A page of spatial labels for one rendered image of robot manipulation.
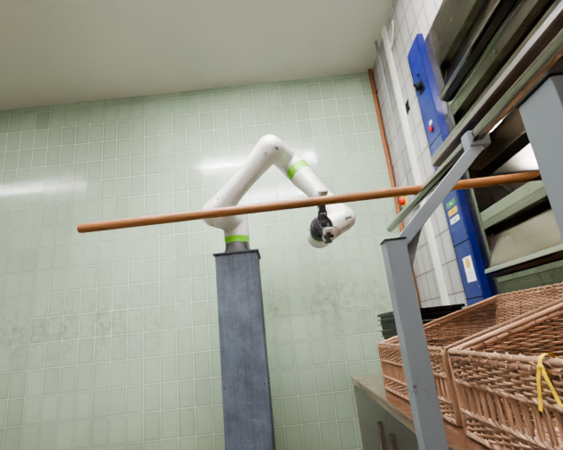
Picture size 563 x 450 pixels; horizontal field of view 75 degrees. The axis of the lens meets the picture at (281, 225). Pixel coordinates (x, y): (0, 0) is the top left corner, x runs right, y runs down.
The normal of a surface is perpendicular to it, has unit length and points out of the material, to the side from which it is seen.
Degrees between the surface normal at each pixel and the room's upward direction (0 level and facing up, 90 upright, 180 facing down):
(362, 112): 90
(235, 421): 90
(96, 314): 90
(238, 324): 90
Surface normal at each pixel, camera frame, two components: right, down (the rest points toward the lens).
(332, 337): -0.03, -0.29
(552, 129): -0.99, 0.11
